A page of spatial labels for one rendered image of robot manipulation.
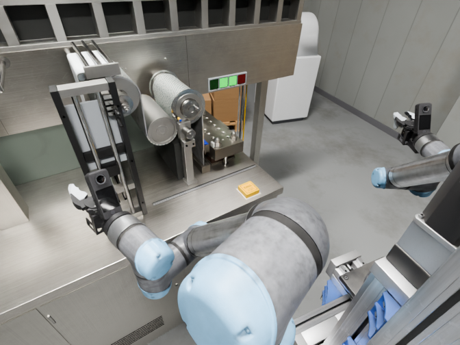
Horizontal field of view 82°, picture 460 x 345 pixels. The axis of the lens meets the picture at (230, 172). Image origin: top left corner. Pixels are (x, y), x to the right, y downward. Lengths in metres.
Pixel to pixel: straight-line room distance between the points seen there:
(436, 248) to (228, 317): 0.39
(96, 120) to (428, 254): 0.87
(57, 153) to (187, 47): 0.78
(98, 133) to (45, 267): 0.49
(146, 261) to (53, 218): 0.75
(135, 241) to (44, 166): 0.94
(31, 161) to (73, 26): 0.60
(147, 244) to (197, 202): 0.59
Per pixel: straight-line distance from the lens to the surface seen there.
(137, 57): 1.32
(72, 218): 1.22
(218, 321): 0.29
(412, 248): 0.59
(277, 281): 0.30
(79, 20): 1.34
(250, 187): 1.18
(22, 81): 1.30
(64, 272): 1.07
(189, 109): 1.07
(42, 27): 1.34
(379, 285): 0.64
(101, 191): 0.66
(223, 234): 0.52
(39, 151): 1.43
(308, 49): 3.52
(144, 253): 0.57
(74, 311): 1.22
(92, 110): 0.89
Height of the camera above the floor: 1.71
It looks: 39 degrees down
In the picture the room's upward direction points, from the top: 2 degrees clockwise
